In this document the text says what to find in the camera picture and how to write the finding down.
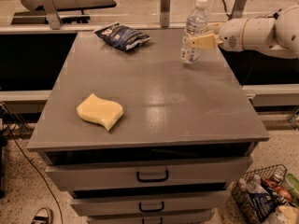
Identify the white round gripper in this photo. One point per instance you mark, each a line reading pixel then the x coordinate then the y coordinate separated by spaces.
pixel 231 34

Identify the clear plastic water bottle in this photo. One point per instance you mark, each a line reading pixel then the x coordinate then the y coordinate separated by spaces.
pixel 195 25

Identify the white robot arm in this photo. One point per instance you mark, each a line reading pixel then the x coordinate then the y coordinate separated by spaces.
pixel 277 36

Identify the blue chip bag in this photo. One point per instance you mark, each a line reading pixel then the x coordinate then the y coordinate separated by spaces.
pixel 122 37

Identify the bottle in basket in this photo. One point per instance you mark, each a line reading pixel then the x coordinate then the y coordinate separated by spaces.
pixel 254 185

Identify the blue bag in basket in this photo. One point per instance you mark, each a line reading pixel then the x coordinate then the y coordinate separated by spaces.
pixel 264 204

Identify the grey drawer cabinet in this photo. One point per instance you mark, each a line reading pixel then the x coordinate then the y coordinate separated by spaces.
pixel 186 133

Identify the yellow wavy sponge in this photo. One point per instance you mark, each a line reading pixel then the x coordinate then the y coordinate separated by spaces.
pixel 100 111

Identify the black desk in background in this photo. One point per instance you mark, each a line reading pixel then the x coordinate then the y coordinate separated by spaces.
pixel 68 11

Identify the red packet in basket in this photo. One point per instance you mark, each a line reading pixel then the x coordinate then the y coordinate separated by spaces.
pixel 277 188

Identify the green can in basket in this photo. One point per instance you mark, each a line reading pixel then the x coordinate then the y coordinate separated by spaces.
pixel 291 184

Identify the sneaker shoe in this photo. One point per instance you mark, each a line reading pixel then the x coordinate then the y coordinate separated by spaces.
pixel 42 216

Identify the right metal bracket post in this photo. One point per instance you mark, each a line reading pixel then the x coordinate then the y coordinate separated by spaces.
pixel 238 8

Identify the metal bracket post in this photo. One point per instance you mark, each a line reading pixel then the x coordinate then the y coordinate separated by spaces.
pixel 238 8
pixel 51 14
pixel 165 13

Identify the middle metal bracket post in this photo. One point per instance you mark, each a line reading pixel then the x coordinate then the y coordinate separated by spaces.
pixel 165 13

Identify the left metal bracket post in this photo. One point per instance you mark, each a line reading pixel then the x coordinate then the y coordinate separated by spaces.
pixel 51 14

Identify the black wire basket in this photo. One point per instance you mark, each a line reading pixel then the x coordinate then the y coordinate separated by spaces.
pixel 285 213

